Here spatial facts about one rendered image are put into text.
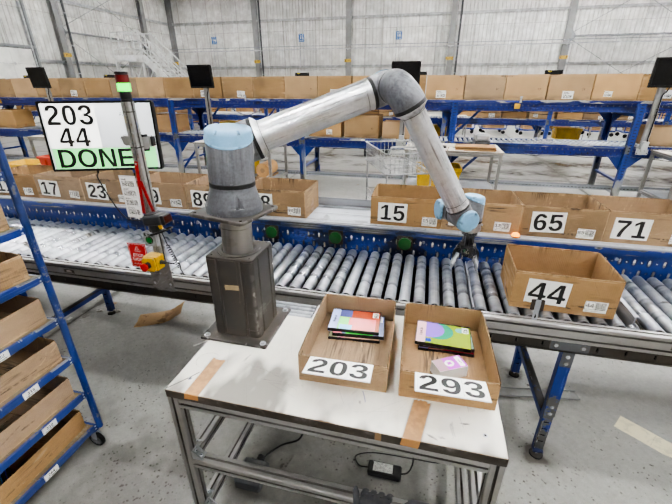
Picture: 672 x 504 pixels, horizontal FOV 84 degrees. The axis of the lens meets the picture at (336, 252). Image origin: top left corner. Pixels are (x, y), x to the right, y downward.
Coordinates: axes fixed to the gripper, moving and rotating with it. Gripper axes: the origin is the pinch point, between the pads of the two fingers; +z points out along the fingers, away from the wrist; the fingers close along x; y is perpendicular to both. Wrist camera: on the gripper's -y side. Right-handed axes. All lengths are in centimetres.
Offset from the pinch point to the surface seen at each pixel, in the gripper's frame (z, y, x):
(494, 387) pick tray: -3, 82, 2
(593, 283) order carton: -10, 23, 46
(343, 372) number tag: -6, 89, -39
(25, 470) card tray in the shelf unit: 59, 102, -167
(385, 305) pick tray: -2, 45, -32
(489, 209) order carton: -21.3, -28.8, 12.1
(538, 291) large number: -3.4, 22.2, 27.4
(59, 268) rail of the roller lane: 9, 31, -209
